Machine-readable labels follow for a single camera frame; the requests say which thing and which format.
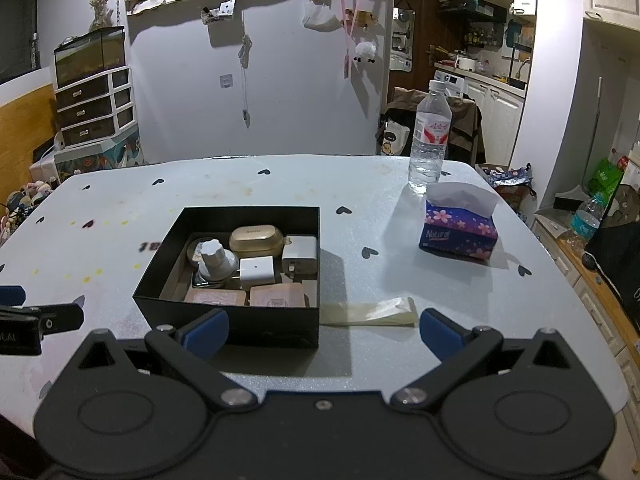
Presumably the chair with brown jacket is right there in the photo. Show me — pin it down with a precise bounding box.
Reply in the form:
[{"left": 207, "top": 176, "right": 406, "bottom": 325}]
[{"left": 382, "top": 87, "right": 485, "bottom": 166}]

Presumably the small teal label bottle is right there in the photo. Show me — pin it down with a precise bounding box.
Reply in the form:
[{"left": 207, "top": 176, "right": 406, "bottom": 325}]
[{"left": 570, "top": 194, "right": 605, "bottom": 241}]

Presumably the black cardboard box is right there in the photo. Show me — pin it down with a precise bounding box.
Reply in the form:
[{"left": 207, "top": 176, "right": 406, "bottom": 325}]
[{"left": 132, "top": 206, "right": 321, "bottom": 350}]

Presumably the white cartoon tote bag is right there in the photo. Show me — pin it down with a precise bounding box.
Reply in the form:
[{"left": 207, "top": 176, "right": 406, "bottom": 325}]
[{"left": 375, "top": 120, "right": 414, "bottom": 157}]

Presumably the glass fish tank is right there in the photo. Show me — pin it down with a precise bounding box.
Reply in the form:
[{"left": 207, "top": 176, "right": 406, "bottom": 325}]
[{"left": 53, "top": 26, "right": 127, "bottom": 89}]

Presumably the white charger with prongs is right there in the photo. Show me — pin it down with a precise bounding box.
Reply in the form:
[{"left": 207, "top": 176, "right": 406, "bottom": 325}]
[{"left": 281, "top": 236, "right": 320, "bottom": 277}]

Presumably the smartwatch body without strap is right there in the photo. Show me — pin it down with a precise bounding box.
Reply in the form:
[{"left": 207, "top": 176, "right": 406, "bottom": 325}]
[{"left": 191, "top": 271, "right": 236, "bottom": 290}]

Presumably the blue snack packet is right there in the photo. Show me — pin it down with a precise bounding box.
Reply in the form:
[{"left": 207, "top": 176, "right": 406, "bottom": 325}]
[{"left": 487, "top": 164, "right": 534, "bottom": 186}]

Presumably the black bag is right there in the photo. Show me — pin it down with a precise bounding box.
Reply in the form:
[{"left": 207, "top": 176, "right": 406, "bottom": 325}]
[{"left": 585, "top": 167, "right": 640, "bottom": 327}]

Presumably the dried flower vase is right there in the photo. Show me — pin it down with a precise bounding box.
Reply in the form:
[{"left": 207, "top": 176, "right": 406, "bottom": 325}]
[{"left": 88, "top": 0, "right": 115, "bottom": 31}]

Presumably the blue floral tissue box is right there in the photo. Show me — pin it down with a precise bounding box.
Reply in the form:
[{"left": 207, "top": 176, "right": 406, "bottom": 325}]
[{"left": 419, "top": 182, "right": 500, "bottom": 261}]

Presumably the clear plastic water bottle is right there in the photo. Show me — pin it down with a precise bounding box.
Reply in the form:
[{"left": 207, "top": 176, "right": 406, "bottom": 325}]
[{"left": 408, "top": 79, "right": 454, "bottom": 194}]

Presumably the white mop stick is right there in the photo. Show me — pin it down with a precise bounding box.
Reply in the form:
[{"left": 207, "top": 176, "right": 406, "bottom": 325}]
[{"left": 582, "top": 77, "right": 604, "bottom": 187}]

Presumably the green plastic bag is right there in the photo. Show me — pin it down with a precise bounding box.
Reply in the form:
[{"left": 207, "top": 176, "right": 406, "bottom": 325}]
[{"left": 585, "top": 157, "right": 626, "bottom": 196}]

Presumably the hanging cord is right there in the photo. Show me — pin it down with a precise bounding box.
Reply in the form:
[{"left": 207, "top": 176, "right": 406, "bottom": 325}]
[{"left": 238, "top": 33, "right": 251, "bottom": 129}]

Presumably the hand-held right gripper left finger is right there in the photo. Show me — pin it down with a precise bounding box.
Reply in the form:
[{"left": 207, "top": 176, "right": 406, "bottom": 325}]
[{"left": 65, "top": 308, "right": 258, "bottom": 412}]

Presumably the round cream tape measure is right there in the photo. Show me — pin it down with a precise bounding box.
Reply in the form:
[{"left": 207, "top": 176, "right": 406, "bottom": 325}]
[{"left": 185, "top": 236, "right": 217, "bottom": 266}]

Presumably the teal hanging bag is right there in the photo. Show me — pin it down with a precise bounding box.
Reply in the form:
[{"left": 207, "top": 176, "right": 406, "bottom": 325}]
[{"left": 504, "top": 19, "right": 524, "bottom": 51}]

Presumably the white square charger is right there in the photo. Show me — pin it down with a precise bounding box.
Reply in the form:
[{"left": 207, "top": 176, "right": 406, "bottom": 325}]
[{"left": 239, "top": 256, "right": 276, "bottom": 291}]

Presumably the hanging wall organizer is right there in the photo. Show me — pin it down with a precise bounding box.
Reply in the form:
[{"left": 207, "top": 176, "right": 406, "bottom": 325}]
[{"left": 389, "top": 0, "right": 416, "bottom": 72}]

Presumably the white round plug adapter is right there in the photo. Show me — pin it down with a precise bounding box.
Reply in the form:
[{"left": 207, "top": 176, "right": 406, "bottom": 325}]
[{"left": 196, "top": 239, "right": 240, "bottom": 287}]

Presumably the beige earbud case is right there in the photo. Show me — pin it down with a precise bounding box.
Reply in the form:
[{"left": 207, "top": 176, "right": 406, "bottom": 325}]
[{"left": 229, "top": 225, "right": 286, "bottom": 257}]

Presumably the white drawer cabinet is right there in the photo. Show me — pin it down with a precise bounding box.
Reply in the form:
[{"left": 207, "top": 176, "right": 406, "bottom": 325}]
[{"left": 54, "top": 66, "right": 137, "bottom": 149}]

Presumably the pile of stuffed toys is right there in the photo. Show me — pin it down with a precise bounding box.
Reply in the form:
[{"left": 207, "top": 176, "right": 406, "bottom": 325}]
[{"left": 0, "top": 180, "right": 59, "bottom": 247}]

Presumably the white hanging pouch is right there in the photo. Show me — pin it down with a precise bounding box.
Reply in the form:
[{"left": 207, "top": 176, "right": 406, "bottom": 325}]
[{"left": 301, "top": 0, "right": 341, "bottom": 31}]

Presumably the wooden block with clear hook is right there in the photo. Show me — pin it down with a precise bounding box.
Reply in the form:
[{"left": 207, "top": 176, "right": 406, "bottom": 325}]
[
  {"left": 249, "top": 283, "right": 307, "bottom": 309},
  {"left": 183, "top": 289, "right": 249, "bottom": 307}
]

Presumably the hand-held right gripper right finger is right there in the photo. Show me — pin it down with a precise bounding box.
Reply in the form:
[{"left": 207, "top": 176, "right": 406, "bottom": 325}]
[{"left": 394, "top": 308, "right": 582, "bottom": 413}]

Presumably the white washing machine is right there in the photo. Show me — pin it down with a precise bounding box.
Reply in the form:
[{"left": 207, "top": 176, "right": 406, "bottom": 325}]
[{"left": 433, "top": 71, "right": 469, "bottom": 99}]

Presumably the colourful printed storage box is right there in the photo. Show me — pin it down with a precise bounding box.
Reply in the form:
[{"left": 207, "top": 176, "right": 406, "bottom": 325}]
[{"left": 54, "top": 127, "right": 144, "bottom": 176}]

